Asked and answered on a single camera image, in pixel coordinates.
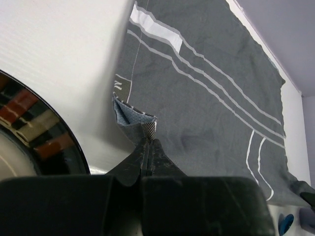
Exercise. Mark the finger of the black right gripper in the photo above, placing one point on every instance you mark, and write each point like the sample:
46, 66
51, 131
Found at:
309, 198

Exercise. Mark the purple mug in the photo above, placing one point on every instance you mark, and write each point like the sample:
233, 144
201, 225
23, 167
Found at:
307, 218

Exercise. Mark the dark rimmed dinner plate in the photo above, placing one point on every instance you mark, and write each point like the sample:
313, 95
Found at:
34, 139

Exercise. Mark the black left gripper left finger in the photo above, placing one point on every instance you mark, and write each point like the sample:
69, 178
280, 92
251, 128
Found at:
76, 205

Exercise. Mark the grey striped cloth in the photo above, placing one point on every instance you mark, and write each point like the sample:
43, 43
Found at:
191, 75

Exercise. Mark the blue metallic spoon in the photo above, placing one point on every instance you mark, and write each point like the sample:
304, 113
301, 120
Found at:
284, 223

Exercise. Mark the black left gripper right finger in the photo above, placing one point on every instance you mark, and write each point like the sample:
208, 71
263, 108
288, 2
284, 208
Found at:
178, 205

